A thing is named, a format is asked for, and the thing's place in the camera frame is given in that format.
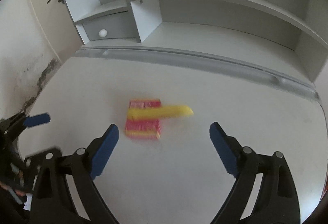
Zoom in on white door with black handle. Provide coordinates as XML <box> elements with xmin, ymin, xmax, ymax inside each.
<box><xmin>0</xmin><ymin>0</ymin><xmax>83</xmax><ymax>66</ymax></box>

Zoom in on red yellow striped box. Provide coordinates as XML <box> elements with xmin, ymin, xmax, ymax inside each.
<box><xmin>124</xmin><ymin>99</ymin><xmax>161</xmax><ymax>140</ymax></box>

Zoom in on yellow snack bag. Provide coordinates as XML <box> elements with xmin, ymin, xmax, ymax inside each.
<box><xmin>127</xmin><ymin>105</ymin><xmax>194</xmax><ymax>121</ymax></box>

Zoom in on white desk hutch shelf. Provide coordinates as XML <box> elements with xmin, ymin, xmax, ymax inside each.
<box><xmin>64</xmin><ymin>0</ymin><xmax>327</xmax><ymax>84</ymax></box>

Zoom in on grey drawer with white knob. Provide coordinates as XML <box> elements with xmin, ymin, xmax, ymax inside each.
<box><xmin>82</xmin><ymin>11</ymin><xmax>136</xmax><ymax>40</ymax></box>

